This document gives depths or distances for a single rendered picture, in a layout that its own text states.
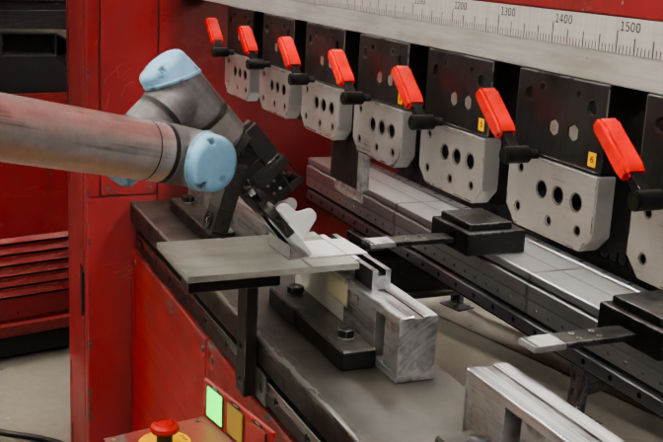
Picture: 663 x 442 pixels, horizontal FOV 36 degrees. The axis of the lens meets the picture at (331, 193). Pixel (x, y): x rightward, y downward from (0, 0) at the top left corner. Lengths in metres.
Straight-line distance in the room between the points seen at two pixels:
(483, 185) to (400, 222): 0.81
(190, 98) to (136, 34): 0.92
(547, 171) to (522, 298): 0.59
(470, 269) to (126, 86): 0.95
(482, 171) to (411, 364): 0.37
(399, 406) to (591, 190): 0.49
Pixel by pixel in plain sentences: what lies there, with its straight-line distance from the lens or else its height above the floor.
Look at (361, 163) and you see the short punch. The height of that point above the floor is 1.14.
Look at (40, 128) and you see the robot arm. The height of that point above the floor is 1.25.
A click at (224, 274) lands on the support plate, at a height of 1.00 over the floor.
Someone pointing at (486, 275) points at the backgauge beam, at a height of 0.95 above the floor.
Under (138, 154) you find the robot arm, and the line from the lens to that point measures 1.24.
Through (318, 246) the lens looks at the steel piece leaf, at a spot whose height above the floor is 1.00.
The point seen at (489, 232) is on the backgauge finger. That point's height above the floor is 1.02.
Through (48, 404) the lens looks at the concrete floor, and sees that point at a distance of 3.49.
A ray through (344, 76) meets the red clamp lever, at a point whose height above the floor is 1.28.
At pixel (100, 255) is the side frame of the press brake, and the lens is 2.41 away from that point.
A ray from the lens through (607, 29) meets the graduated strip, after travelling 1.00.
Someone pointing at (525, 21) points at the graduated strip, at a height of 1.39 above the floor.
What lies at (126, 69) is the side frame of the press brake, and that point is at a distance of 2.34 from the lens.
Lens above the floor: 1.45
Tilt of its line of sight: 13 degrees down
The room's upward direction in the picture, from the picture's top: 3 degrees clockwise
